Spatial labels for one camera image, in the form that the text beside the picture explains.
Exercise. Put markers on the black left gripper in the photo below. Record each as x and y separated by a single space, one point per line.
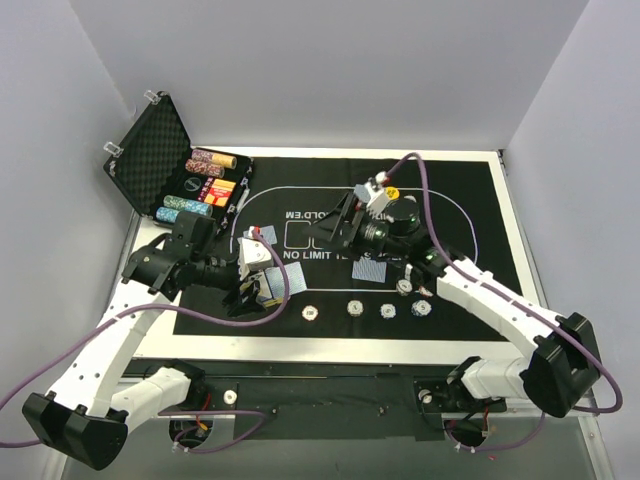
239 292

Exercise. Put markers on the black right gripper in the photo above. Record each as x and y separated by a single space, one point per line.
349 226

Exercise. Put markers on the yellow big blind button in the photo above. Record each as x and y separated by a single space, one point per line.
392 193

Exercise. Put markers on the card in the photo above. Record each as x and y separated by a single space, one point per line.
269 234
369 270

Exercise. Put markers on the grey chips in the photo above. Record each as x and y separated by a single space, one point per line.
404 287

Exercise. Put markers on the red chips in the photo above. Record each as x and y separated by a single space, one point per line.
426 292

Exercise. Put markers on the blue 5 chip stack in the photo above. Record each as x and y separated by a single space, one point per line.
388 311

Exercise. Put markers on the blue chips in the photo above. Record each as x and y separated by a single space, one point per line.
421 308

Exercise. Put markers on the blue playing card box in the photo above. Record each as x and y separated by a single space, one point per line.
262 289

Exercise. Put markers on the grey 1 chip stack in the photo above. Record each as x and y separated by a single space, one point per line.
355 308

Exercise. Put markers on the red 100 chip stack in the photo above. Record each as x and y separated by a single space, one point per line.
310 313

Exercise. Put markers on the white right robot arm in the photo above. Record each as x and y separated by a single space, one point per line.
556 365

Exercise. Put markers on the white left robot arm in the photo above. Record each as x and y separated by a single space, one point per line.
82 415

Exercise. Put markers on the teal chip roll lower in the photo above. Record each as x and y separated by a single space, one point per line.
167 215

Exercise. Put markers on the teal chip roll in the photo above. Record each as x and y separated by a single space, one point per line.
183 204
167 215

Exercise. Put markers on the teal chip roll upper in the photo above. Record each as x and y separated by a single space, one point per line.
183 204

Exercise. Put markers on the black poker table mat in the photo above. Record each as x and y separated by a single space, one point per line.
348 293

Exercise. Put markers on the orange card deck box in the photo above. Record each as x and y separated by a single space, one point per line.
216 192

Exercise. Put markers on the black round dealer puck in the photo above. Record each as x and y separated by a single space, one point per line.
192 184

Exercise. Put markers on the black chip carrying case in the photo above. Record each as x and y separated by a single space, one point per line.
149 163

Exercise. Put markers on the brown chip roll top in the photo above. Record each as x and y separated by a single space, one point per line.
217 158

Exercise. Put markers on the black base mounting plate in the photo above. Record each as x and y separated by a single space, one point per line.
485 429

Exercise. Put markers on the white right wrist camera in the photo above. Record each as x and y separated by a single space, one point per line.
372 197

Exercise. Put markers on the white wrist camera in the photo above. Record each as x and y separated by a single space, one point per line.
372 197
253 257

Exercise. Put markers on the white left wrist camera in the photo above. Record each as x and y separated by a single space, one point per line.
253 257

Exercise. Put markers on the aluminium front rail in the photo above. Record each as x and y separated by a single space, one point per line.
163 398

